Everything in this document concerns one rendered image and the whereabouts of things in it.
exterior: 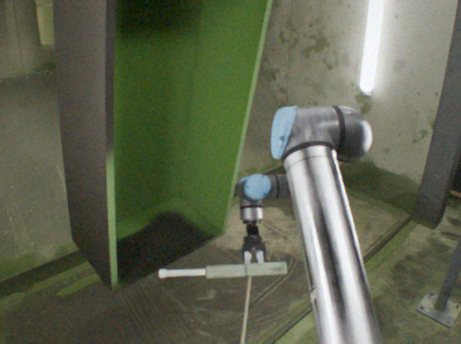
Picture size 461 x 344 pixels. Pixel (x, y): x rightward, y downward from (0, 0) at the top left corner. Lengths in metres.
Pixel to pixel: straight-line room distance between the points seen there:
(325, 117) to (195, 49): 0.90
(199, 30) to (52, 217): 1.35
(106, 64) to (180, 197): 1.12
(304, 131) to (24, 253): 1.79
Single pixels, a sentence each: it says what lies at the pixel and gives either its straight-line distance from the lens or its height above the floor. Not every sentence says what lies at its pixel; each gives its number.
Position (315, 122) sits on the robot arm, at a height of 1.23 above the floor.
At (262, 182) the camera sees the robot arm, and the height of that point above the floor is 0.87.
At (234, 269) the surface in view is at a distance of 1.41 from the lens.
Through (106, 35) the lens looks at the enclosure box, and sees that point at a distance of 0.94.
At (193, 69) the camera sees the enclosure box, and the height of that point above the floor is 1.20.
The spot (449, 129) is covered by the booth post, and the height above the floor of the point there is 0.76.
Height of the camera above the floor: 1.46
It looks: 24 degrees down
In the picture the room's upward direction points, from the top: straight up
